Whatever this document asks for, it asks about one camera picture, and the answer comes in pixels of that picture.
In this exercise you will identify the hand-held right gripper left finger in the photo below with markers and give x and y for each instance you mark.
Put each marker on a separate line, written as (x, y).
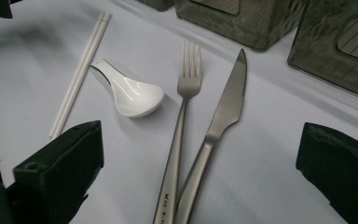
(59, 174)

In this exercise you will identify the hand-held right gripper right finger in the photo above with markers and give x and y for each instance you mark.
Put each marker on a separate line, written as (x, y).
(345, 168)

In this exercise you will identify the white chopstick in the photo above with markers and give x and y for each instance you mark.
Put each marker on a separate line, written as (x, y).
(78, 73)
(84, 76)

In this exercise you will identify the white ceramic spoon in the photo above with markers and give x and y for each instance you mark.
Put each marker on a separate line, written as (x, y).
(136, 96)

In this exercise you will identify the steel knife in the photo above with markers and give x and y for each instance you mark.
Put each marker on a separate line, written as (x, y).
(230, 102)

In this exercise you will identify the steel fork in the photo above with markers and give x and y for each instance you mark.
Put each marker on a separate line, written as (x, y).
(189, 84)

